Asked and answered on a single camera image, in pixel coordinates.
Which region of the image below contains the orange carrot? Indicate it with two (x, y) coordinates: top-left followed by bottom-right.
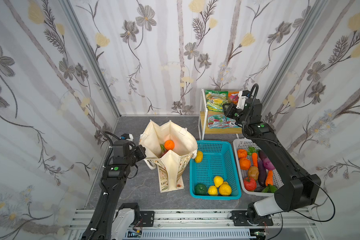
(265, 170), (274, 187)
(251, 152), (258, 167)

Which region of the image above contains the orange snack bag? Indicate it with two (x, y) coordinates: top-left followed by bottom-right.
(228, 92), (240, 105)

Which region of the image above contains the Fox's candy bag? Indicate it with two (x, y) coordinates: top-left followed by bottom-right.
(226, 118), (242, 128)

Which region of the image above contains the large yellow citrus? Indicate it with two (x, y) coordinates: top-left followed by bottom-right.
(219, 182), (232, 197)

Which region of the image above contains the teal plastic basket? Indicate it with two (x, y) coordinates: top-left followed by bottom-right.
(190, 140), (242, 201)

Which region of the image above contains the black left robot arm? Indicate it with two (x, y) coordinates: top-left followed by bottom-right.
(81, 131), (147, 240)

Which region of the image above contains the green snack bag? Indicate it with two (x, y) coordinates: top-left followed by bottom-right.
(205, 90), (229, 112)

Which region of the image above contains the white wooden two-tier shelf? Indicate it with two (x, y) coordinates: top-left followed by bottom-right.
(198, 89), (249, 140)

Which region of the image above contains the aluminium mounting rail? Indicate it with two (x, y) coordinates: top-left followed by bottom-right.
(68, 208), (317, 240)

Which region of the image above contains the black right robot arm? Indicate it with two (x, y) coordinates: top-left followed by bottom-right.
(223, 84), (321, 225)

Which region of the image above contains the green avocado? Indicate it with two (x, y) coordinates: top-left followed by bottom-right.
(194, 184), (208, 196)

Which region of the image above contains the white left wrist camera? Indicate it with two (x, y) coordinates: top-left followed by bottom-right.
(121, 134), (134, 142)

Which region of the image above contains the orange fruit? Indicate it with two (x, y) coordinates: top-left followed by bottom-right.
(164, 140), (175, 151)

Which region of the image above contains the yellow lemon middle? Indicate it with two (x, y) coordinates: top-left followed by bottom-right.
(208, 186), (219, 196)

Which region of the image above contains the red tomato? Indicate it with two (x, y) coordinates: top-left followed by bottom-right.
(243, 177), (257, 192)

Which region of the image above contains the yellow lemon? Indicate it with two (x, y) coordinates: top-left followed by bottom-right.
(194, 151), (204, 163)
(208, 186), (219, 196)
(214, 176), (225, 188)

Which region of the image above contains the yellow lemon right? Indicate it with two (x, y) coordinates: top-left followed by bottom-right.
(214, 176), (225, 188)

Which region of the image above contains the orange bell pepper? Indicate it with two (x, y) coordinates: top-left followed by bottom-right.
(237, 149), (248, 159)
(239, 158), (251, 171)

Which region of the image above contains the purple onion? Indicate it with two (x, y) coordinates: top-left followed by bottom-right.
(263, 158), (276, 171)

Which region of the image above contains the yellow lemon top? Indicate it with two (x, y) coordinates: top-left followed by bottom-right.
(194, 151), (204, 163)

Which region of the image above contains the brown potato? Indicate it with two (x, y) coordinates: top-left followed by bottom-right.
(248, 166), (260, 181)

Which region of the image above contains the green red candy bag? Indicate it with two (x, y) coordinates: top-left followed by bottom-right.
(207, 114), (228, 129)

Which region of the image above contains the white plastic basket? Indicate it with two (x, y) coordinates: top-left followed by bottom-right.
(233, 139), (284, 197)

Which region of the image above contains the pink dragon fruit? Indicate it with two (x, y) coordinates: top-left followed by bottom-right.
(160, 145), (168, 158)

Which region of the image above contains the purple eggplant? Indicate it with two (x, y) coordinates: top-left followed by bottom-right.
(258, 150), (267, 187)

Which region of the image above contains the cream floral grocery tote bag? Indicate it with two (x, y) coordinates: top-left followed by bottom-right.
(139, 121), (198, 193)

